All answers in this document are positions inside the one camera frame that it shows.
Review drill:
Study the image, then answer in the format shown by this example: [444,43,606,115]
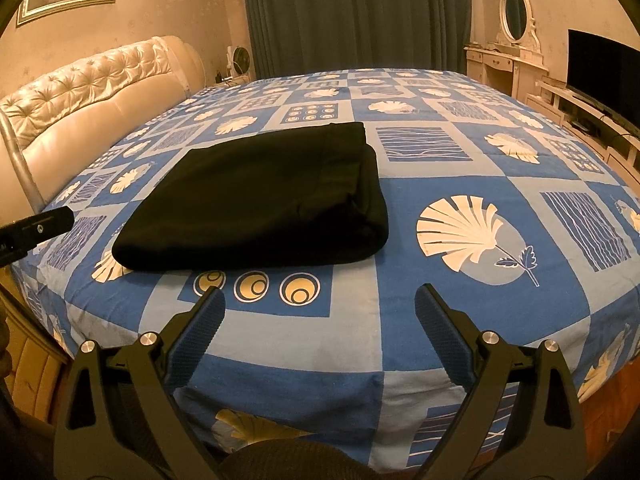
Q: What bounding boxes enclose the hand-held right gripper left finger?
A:
[52,285,227,480]

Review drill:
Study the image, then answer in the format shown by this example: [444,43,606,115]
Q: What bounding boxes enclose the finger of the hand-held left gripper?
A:
[0,205,76,262]

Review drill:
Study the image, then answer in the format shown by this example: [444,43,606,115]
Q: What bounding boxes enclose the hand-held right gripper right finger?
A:
[414,282,587,480]

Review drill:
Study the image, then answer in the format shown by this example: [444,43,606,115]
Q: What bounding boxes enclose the black pants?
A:
[111,121,390,273]

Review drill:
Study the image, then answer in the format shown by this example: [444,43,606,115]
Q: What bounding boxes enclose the grey metal bed pipe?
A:
[0,109,47,212]

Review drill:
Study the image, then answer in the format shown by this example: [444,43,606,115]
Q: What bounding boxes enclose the blue patterned bed sheet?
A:
[10,66,640,472]

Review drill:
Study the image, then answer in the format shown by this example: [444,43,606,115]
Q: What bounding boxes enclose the cream tufted leather headboard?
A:
[0,35,207,212]

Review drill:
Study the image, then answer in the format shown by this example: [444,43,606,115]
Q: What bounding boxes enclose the cream television cabinet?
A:
[525,77,640,187]

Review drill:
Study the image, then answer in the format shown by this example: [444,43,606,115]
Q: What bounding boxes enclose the small white desk fan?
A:
[224,45,254,79]

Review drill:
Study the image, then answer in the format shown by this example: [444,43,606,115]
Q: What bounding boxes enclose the cream vanity table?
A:
[463,42,549,99]

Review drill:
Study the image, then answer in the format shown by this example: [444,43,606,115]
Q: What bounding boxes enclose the black flat television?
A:
[567,29,640,130]

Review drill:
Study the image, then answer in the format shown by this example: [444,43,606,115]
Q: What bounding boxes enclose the oval vanity mirror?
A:
[495,0,542,57]

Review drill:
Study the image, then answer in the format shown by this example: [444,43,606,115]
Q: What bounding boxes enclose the dark blue curtain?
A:
[239,0,474,79]

